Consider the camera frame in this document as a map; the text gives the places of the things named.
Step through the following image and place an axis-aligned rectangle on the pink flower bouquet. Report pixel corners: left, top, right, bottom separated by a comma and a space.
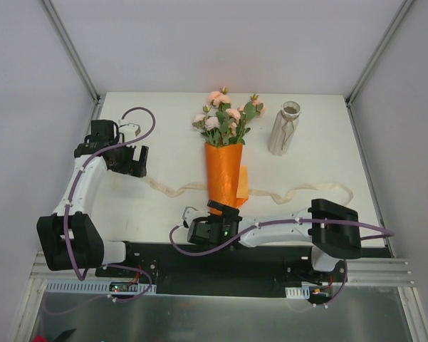
192, 87, 265, 147

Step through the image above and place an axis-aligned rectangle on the right aluminium frame post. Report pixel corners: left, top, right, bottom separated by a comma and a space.
345, 0, 417, 108

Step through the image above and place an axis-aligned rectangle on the right white cable duct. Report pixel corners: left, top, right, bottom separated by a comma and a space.
285, 285, 310, 300

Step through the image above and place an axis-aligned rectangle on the beige ribbed vase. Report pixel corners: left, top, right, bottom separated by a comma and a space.
268, 101, 301, 156

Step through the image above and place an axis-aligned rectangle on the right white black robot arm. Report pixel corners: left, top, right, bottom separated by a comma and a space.
182, 199, 362, 281

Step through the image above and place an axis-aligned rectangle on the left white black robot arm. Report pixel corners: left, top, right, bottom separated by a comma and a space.
36, 120, 149, 277

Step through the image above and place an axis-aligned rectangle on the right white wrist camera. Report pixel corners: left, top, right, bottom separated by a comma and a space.
182, 207, 209, 228

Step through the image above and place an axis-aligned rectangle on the white cable duct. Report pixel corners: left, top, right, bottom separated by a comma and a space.
285, 285, 310, 300
46, 280, 157, 296

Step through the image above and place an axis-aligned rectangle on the orange wrapping paper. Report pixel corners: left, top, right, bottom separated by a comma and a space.
204, 143, 249, 209

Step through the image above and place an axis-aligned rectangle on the aluminium frame post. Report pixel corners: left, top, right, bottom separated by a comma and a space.
345, 0, 417, 108
39, 0, 102, 105

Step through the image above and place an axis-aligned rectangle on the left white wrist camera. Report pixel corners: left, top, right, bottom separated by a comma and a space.
119, 123, 141, 138

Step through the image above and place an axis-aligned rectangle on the left white cable duct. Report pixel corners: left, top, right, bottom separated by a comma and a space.
46, 280, 157, 296

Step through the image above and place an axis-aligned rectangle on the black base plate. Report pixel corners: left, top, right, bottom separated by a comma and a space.
95, 242, 360, 298

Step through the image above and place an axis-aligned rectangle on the cream printed ribbon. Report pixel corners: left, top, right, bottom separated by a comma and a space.
142, 176, 354, 205

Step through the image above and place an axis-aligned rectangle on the left aluminium frame post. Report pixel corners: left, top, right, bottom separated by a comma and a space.
39, 0, 102, 105

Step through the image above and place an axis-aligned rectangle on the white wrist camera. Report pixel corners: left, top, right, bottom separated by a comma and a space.
119, 123, 141, 138
182, 207, 209, 228

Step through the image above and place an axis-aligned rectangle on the aluminium front rail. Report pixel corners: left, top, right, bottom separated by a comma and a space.
29, 252, 416, 287

